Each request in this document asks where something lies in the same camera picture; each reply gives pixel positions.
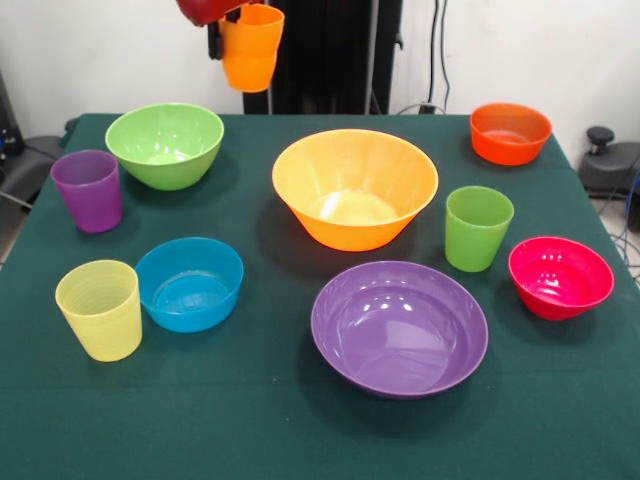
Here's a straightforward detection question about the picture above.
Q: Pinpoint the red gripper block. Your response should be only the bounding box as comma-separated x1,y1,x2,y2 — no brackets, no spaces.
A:
175,0,251,61

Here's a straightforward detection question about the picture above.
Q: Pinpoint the orange cup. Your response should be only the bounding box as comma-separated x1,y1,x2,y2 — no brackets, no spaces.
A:
218,3,286,94

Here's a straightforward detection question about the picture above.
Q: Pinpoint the large yellow-orange bowl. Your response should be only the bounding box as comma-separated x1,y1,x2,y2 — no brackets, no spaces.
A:
271,128,440,253

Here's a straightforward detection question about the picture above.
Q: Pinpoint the purple bowl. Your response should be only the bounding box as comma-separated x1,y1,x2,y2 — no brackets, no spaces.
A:
310,259,490,401

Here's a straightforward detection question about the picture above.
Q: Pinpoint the green bowl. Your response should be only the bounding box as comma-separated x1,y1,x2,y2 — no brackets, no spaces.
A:
104,102,225,192

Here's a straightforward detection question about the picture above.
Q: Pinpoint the purple cup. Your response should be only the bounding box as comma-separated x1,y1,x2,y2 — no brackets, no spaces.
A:
50,149,124,235

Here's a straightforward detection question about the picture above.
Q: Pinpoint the black electronic device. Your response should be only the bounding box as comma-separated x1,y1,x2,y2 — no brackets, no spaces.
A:
0,69,25,169

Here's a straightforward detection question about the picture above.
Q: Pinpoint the dark grey stand base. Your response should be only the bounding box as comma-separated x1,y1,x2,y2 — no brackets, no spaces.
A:
0,133,69,211
578,125,640,200

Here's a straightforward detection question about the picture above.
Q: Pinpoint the blue bowl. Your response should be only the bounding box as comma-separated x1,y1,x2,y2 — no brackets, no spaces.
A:
134,237,246,334

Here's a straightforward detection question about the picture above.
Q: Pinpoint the red-orange bowl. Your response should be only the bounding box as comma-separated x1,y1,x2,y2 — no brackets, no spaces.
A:
469,102,554,167

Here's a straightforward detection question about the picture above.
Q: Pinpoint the yellow cup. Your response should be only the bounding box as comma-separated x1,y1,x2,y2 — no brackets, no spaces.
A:
54,259,144,363

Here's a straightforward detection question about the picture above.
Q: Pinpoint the green cup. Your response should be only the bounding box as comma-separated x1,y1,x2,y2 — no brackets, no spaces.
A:
444,185,516,274

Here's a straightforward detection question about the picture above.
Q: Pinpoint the dark green tablecloth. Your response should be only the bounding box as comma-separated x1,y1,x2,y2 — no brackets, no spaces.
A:
0,112,640,480

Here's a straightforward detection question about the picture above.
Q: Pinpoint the pink bowl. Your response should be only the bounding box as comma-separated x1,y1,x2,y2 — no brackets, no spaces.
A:
508,236,616,322

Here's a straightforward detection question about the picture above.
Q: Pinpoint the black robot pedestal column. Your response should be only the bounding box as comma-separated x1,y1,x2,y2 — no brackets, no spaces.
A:
242,0,404,115

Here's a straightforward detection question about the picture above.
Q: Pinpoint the black hanging cable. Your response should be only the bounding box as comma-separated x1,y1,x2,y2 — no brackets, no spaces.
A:
428,0,454,114

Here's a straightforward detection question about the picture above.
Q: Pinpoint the blue cable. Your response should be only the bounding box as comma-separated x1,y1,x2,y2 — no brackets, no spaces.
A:
612,167,640,281

